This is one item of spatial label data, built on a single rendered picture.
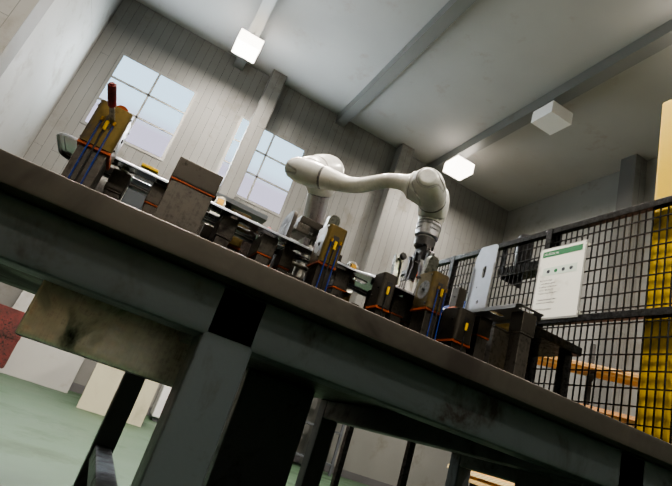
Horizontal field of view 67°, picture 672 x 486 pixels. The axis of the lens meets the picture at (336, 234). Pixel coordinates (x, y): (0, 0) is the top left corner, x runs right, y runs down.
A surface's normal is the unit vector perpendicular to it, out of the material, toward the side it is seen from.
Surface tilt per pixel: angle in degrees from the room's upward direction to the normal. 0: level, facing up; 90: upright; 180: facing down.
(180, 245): 90
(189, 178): 90
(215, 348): 90
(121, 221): 90
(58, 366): 76
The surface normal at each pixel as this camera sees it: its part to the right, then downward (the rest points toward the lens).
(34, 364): 0.48, -0.43
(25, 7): 0.41, -0.22
